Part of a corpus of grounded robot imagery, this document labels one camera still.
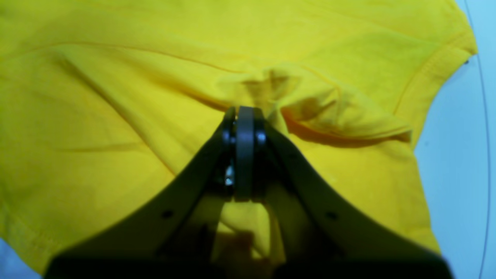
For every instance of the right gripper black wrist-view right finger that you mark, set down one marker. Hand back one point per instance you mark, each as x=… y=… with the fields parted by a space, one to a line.
x=323 y=235

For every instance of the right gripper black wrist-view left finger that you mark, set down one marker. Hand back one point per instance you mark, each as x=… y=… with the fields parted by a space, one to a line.
x=171 y=236

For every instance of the orange yellow T-shirt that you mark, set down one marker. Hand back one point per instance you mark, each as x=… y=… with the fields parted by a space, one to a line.
x=103 y=102

